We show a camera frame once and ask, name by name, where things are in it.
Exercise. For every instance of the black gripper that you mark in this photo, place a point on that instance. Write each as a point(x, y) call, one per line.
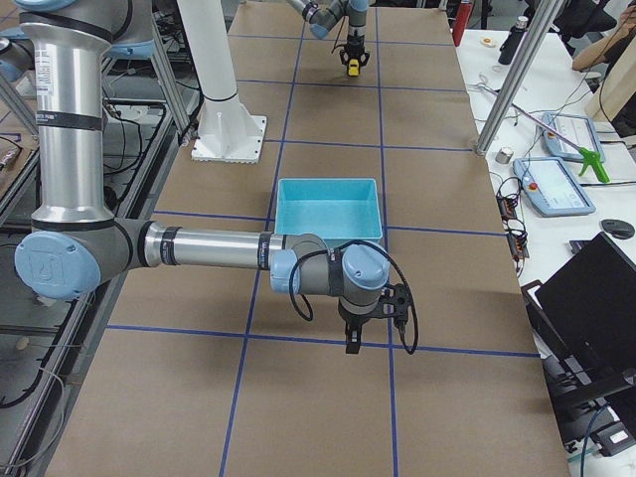
point(354, 47)
point(356, 315)

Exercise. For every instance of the yellow beetle toy car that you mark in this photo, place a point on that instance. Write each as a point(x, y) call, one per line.
point(353, 68)

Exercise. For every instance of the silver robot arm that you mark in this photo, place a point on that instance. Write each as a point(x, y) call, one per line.
point(77, 243)
point(321, 20)

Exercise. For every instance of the red cylinder bottle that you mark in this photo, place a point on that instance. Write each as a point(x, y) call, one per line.
point(461, 20)

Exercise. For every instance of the light blue plastic bin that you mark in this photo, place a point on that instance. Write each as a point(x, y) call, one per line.
point(335, 210)

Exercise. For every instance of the black water bottle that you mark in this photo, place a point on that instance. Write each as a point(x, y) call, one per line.
point(510, 46)

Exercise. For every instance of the small metal block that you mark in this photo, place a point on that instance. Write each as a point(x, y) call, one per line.
point(504, 155)

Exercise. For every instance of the near blue teach pendant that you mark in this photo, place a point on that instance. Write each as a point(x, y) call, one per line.
point(551, 188)

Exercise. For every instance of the blue teach pendant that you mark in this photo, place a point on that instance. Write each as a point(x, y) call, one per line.
point(577, 128)
point(551, 188)

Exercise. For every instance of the far blue teach pendant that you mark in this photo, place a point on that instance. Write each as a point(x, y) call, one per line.
point(577, 128)

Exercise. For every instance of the black laptop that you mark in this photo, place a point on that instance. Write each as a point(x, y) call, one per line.
point(585, 314)

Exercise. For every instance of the seated person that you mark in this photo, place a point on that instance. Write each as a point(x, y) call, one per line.
point(597, 52)

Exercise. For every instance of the grey computer mouse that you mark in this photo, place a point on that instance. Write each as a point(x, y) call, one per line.
point(617, 228)

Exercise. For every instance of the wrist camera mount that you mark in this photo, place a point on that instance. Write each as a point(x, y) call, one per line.
point(394, 302)

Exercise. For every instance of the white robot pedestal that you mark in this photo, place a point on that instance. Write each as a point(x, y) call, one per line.
point(227, 132)

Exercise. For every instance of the aluminium frame post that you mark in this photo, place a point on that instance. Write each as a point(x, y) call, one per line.
point(543, 19)

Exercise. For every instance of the green handled reacher grabber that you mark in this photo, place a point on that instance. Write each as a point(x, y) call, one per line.
point(589, 158)

